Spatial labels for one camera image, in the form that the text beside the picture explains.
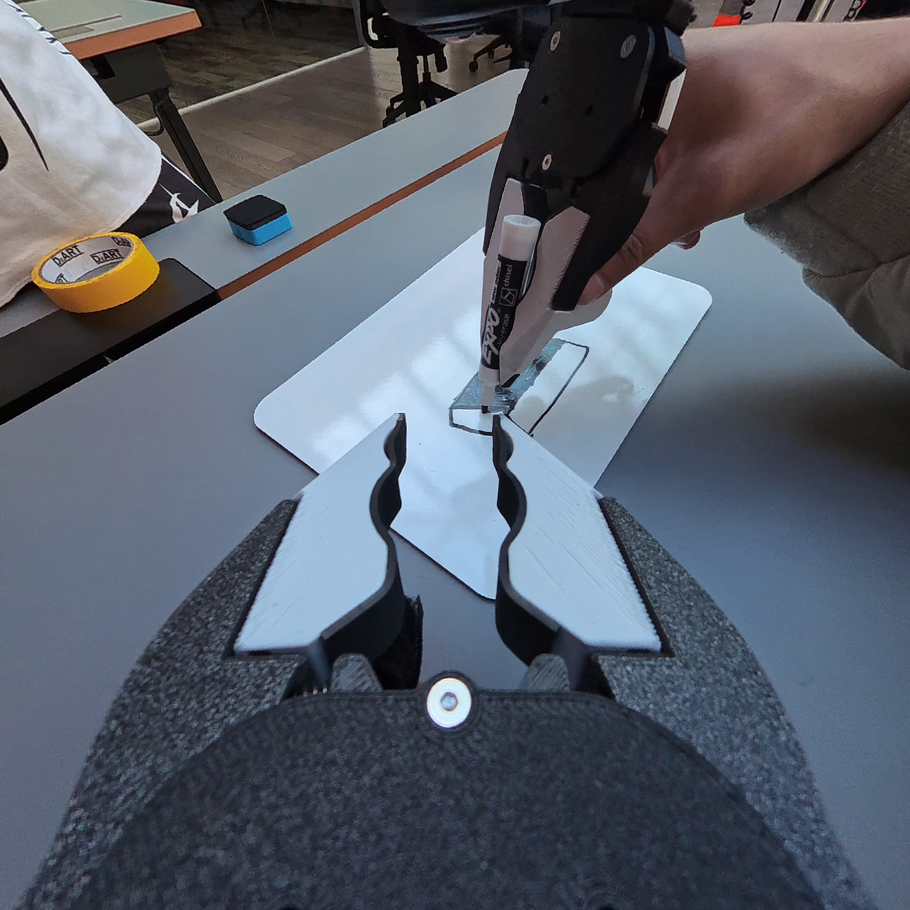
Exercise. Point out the small white whiteboard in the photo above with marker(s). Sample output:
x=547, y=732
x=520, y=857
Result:
x=370, y=384

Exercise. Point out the yellow tape roll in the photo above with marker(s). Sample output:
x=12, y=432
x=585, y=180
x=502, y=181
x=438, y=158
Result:
x=106, y=291

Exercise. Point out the wood edged table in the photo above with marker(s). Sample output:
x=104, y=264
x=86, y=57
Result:
x=128, y=32

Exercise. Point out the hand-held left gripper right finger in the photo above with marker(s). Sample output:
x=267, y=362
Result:
x=576, y=569

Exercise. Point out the person's right forearm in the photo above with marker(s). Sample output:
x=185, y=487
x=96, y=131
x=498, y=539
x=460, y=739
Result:
x=853, y=249

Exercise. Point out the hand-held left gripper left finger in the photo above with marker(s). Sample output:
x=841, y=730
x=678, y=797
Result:
x=320, y=569

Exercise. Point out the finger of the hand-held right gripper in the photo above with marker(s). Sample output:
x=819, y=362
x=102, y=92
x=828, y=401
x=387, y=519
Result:
x=544, y=284
x=506, y=202

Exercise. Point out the black dry erase marker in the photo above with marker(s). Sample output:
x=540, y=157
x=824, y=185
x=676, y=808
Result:
x=508, y=284

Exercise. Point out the person's right hand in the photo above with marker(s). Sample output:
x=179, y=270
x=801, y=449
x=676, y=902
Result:
x=732, y=128

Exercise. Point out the black office chair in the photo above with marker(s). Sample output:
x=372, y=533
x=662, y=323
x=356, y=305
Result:
x=497, y=50
x=419, y=64

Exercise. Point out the blue black whiteboard eraser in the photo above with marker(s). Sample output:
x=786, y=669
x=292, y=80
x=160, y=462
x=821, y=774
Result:
x=259, y=227

